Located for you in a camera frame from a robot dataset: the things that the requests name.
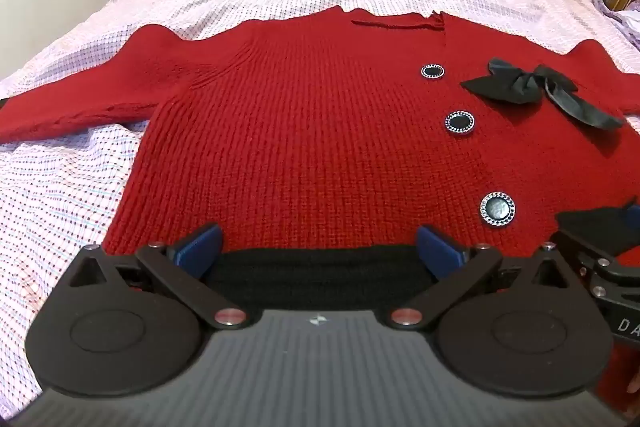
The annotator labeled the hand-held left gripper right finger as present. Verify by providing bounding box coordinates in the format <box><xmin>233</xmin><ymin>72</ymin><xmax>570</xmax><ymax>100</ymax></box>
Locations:
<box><xmin>390</xmin><ymin>224</ymin><xmax>587</xmax><ymax>329</ymax></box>

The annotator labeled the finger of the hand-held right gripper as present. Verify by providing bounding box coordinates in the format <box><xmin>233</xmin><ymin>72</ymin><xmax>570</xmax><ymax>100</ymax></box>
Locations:
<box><xmin>548</xmin><ymin>231</ymin><xmax>640</xmax><ymax>304</ymax></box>

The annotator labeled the lilac crumpled cloth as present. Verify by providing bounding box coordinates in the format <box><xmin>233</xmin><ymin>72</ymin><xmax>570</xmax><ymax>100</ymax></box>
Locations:
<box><xmin>591</xmin><ymin>0</ymin><xmax>640</xmax><ymax>46</ymax></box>

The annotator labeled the red knitted cardigan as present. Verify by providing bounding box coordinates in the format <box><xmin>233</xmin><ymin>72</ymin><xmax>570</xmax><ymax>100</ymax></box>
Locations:
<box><xmin>0</xmin><ymin>5</ymin><xmax>640</xmax><ymax>413</ymax></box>

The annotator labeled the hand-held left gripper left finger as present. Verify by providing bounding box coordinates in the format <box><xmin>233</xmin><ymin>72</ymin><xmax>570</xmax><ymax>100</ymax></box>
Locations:
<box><xmin>69</xmin><ymin>223</ymin><xmax>247</xmax><ymax>329</ymax></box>

